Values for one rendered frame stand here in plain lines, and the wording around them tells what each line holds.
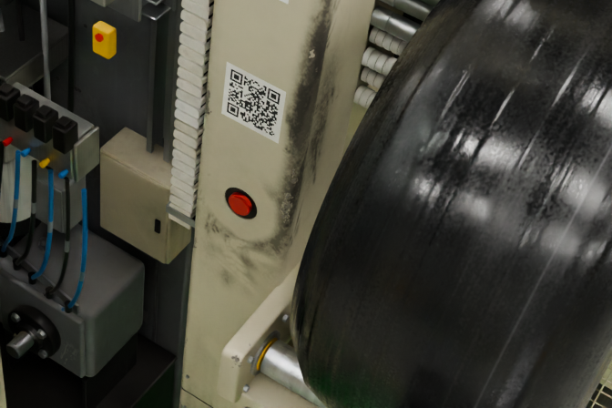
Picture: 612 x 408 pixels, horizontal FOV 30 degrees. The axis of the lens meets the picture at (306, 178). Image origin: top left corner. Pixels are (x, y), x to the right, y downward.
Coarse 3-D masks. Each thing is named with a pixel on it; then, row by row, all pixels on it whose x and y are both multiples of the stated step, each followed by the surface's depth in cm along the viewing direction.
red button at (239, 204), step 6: (234, 192) 133; (234, 198) 133; (240, 198) 132; (246, 198) 132; (234, 204) 133; (240, 204) 133; (246, 204) 132; (234, 210) 134; (240, 210) 133; (246, 210) 133
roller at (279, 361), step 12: (276, 348) 137; (288, 348) 137; (264, 360) 136; (276, 360) 136; (288, 360) 136; (264, 372) 137; (276, 372) 136; (288, 372) 135; (300, 372) 135; (288, 384) 136; (300, 384) 135; (312, 396) 135
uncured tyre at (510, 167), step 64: (448, 0) 106; (512, 0) 102; (576, 0) 103; (448, 64) 100; (512, 64) 99; (576, 64) 98; (384, 128) 100; (448, 128) 98; (512, 128) 97; (576, 128) 96; (384, 192) 99; (448, 192) 97; (512, 192) 95; (576, 192) 94; (320, 256) 104; (384, 256) 99; (448, 256) 97; (512, 256) 95; (576, 256) 94; (320, 320) 106; (384, 320) 101; (448, 320) 98; (512, 320) 96; (576, 320) 95; (320, 384) 112; (384, 384) 105; (448, 384) 101; (512, 384) 97; (576, 384) 98
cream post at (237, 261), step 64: (256, 0) 113; (320, 0) 109; (256, 64) 118; (320, 64) 115; (320, 128) 125; (256, 192) 131; (320, 192) 137; (192, 256) 146; (256, 256) 138; (192, 320) 154; (192, 384) 164
